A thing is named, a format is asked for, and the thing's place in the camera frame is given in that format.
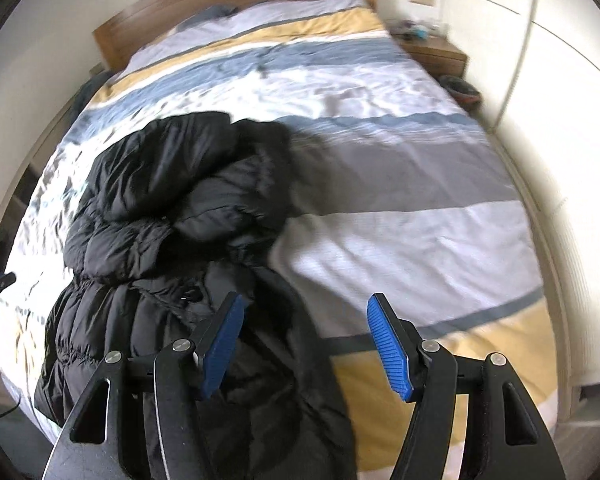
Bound black puffer jacket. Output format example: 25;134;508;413
34;112;356;479

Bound striped duvet cover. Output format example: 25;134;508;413
0;0;557;479

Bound dark waste bin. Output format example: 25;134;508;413
438;75;482;112

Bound grey blue pillow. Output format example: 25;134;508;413
175;4;237;30

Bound wooden nightstand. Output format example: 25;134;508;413
396;38;468;78

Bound white wardrobe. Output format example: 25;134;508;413
443;0;600;385

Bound clutter on nightstand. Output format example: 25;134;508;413
386;18;449;40

